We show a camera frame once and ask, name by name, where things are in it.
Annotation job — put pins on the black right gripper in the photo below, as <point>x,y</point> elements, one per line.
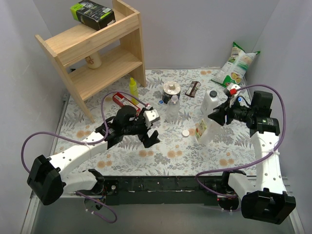
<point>225,113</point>

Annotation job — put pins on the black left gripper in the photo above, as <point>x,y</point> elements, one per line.
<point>144,130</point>

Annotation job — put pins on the clear bottle with label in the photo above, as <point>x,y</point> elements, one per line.
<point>206,131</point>

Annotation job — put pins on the clear plastic bottle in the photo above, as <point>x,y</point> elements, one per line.
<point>243,100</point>
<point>172,111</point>

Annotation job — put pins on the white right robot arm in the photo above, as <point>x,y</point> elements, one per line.
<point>267,200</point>

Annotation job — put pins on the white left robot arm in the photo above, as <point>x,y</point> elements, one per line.
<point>51,177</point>

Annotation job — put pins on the white bottle black cap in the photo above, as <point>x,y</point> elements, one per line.
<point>209,102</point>

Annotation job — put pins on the yellow spray bottle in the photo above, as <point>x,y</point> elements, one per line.
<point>133,87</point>

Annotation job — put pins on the floral table mat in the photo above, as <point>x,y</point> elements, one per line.
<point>176,155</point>

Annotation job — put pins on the brown snack packet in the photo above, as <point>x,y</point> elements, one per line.
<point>191,91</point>

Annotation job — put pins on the green chips bag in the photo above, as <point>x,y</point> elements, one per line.
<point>235,68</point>

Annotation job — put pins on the red white box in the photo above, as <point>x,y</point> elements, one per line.
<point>121,100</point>

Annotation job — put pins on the beige cup on shelf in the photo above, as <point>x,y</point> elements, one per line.
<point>93,61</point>

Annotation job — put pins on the wooden shelf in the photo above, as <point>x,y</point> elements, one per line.
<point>78,42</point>

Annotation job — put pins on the black green box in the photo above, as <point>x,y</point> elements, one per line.
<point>93,14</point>

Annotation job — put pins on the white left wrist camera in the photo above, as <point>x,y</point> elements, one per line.
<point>151,116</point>

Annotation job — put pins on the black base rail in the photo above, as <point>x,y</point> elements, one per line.
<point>129,190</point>

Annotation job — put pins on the aluminium frame rail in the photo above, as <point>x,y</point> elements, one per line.
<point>287,185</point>

